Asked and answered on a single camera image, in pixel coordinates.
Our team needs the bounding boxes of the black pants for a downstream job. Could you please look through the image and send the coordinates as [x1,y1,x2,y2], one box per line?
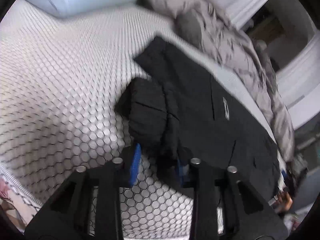
[115,36,280,200]

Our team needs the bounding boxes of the person's right hand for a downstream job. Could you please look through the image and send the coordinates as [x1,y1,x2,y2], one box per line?
[276,191,293,213]

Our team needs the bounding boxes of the white curtain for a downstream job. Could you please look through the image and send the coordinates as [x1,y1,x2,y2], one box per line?
[214,0,319,129]

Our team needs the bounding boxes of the grey rumpled comforter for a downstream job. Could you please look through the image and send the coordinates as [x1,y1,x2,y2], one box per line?
[147,0,295,162]

